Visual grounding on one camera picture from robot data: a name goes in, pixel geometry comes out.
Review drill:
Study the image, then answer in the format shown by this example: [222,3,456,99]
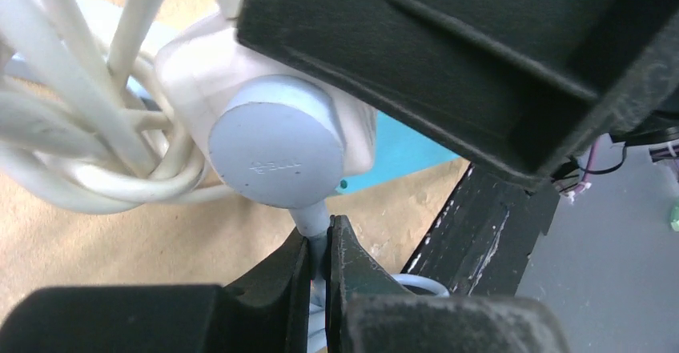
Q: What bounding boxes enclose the light blue power strip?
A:
[5,0,178,83]

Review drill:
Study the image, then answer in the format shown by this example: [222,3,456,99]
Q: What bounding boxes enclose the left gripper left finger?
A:
[1,232,311,352]

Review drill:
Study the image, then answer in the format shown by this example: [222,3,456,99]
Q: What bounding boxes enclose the light blue cord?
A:
[306,231,451,353]

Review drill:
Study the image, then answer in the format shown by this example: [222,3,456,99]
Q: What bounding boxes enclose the white cube socket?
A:
[154,14,377,176]

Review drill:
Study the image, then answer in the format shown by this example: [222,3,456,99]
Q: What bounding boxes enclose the light blue round plug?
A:
[207,75,344,238]

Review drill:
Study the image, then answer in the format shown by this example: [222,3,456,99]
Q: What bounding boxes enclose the white cord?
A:
[0,0,235,216]

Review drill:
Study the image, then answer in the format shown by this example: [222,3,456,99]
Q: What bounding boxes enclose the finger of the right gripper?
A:
[237,0,678,189]

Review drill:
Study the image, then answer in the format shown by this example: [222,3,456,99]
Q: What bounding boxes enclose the teal rectangular box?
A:
[335,112,459,195]

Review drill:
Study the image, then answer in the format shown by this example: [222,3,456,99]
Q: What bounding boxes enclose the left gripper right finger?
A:
[325,215,569,352]

